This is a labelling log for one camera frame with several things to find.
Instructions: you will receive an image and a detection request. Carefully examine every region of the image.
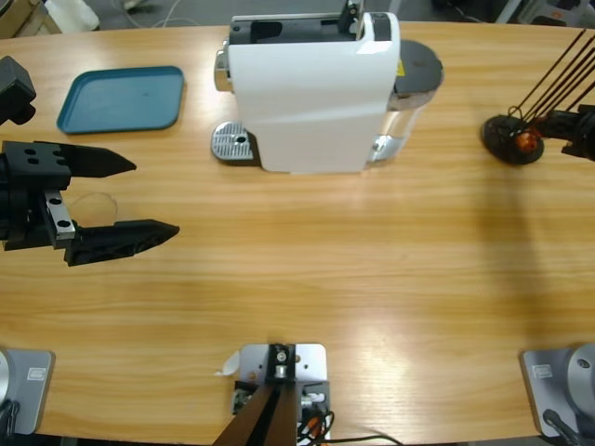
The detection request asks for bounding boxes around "black and orange device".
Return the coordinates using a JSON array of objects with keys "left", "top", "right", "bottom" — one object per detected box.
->
[{"left": 529, "top": 8, "right": 571, "bottom": 27}]

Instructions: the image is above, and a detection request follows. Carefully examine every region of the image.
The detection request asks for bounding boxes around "teal plastic tray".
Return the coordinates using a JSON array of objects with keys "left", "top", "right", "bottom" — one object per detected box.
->
[{"left": 55, "top": 65, "right": 187, "bottom": 137}]

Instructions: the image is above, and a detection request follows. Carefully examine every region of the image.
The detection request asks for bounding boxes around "white plastic bag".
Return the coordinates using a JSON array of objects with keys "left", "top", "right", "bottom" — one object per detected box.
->
[{"left": 44, "top": 0, "right": 101, "bottom": 33}]

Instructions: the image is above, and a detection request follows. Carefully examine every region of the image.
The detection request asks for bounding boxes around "black capsule stand with rods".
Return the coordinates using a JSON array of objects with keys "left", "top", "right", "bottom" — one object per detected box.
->
[{"left": 480, "top": 30, "right": 595, "bottom": 166}]

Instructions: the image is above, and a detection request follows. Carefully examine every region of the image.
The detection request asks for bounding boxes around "grey coffee machine lid lever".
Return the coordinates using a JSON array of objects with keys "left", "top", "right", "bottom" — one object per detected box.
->
[{"left": 337, "top": 0, "right": 366, "bottom": 37}]

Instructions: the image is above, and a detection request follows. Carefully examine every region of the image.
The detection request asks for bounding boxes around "white capsule coffee machine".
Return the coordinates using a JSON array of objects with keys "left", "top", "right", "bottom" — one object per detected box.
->
[{"left": 213, "top": 12, "right": 402, "bottom": 177}]

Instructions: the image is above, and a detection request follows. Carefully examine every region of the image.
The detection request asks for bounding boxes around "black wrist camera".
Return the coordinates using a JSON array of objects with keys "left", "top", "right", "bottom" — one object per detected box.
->
[{"left": 0, "top": 55, "right": 37, "bottom": 126}]

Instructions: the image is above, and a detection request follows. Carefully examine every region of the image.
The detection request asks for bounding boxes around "white floor cable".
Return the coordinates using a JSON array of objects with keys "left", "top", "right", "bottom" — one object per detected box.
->
[{"left": 111, "top": 0, "right": 205, "bottom": 30}]

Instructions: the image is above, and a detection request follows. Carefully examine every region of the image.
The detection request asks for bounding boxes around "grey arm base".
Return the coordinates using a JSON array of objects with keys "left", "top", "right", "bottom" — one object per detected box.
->
[
  {"left": 519, "top": 342, "right": 595, "bottom": 439},
  {"left": 0, "top": 348, "right": 56, "bottom": 436}
]

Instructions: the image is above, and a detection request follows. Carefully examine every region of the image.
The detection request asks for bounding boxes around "white mounting block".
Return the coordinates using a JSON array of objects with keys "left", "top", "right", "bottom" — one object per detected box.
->
[{"left": 231, "top": 342, "right": 332, "bottom": 442}]

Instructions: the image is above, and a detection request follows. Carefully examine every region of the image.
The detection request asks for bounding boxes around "clear glass cup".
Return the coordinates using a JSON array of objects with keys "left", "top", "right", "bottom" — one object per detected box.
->
[{"left": 62, "top": 191, "right": 148, "bottom": 233}]

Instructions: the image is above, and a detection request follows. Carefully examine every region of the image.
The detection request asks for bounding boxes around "metal drip tray grate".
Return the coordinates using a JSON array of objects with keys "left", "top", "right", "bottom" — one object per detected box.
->
[{"left": 211, "top": 120, "right": 261, "bottom": 167}]

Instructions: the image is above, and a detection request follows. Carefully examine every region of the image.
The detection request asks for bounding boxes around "black base cable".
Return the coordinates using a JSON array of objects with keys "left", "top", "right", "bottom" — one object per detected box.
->
[
  {"left": 541, "top": 408, "right": 582, "bottom": 446},
  {"left": 0, "top": 399, "right": 22, "bottom": 438}
]

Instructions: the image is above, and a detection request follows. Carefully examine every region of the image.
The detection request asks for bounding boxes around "black cable with orange plug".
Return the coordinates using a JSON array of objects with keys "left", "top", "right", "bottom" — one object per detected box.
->
[{"left": 297, "top": 408, "right": 403, "bottom": 446}]

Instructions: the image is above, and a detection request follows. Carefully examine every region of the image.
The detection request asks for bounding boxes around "clear water tank dark lid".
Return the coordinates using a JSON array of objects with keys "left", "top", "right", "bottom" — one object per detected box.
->
[{"left": 371, "top": 39, "right": 445, "bottom": 164}]

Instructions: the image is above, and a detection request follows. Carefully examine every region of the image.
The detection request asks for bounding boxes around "white tape tab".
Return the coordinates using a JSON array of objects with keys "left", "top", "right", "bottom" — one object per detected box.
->
[{"left": 213, "top": 350, "right": 242, "bottom": 377}]

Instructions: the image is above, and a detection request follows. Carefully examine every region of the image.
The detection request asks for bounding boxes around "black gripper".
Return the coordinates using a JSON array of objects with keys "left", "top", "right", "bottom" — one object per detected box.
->
[
  {"left": 534, "top": 104, "right": 595, "bottom": 164},
  {"left": 0, "top": 140, "right": 181, "bottom": 269}
]

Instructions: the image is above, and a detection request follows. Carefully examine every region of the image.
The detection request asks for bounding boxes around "cardboard box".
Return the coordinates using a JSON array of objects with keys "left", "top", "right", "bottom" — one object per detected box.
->
[{"left": 0, "top": 0, "right": 43, "bottom": 41}]

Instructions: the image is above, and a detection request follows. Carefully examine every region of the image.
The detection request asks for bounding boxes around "dark camera post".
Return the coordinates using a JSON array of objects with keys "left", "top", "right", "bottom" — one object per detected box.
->
[{"left": 217, "top": 343, "right": 298, "bottom": 446}]

